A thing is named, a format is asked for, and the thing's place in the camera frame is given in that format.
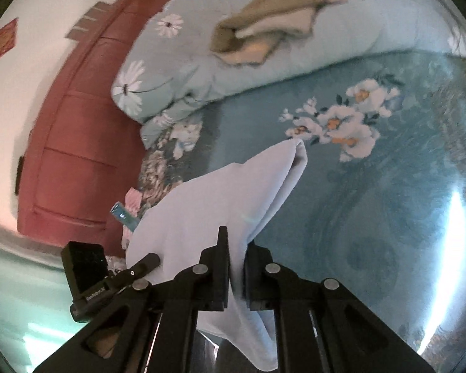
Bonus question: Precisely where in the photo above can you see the light blue garment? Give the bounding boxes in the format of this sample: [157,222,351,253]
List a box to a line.
[126,139,307,371]

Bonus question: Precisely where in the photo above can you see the smartphone with lit screen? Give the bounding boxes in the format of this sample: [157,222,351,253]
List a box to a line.
[110,202,140,232]

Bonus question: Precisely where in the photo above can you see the pink knitted cloth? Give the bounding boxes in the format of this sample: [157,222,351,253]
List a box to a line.
[121,188,146,250]

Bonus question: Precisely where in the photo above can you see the red leather headboard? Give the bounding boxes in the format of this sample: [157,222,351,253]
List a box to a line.
[16,0,169,255]

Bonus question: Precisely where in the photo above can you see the teal floral bed sheet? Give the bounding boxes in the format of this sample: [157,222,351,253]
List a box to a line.
[139,51,466,372]

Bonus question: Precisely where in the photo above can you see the grey daisy print quilt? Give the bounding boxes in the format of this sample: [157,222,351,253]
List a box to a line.
[111,0,466,146]

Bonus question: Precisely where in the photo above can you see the tan beige garment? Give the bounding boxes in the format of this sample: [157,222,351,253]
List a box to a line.
[209,0,349,66]

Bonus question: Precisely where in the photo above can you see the grey wall switch panel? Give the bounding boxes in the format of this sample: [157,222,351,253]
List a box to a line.
[65,1,111,42]

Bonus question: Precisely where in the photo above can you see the red square wall decoration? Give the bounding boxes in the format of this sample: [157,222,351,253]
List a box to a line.
[0,18,18,58]

